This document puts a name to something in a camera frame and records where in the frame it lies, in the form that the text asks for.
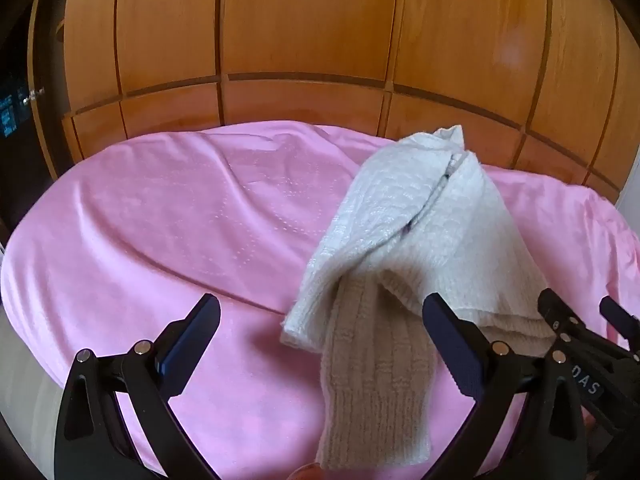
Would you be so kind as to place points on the wooden wardrobe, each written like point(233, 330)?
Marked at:
point(300, 20)

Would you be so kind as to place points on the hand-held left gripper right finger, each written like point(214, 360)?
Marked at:
point(447, 340)

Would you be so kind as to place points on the cream knit sweater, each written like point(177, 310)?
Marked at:
point(400, 220)

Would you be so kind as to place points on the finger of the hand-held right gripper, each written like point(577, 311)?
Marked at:
point(557, 310)
point(620, 317)

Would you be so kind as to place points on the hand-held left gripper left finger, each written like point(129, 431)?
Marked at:
point(192, 332)

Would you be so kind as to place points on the pink blanket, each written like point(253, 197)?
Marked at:
point(150, 235)

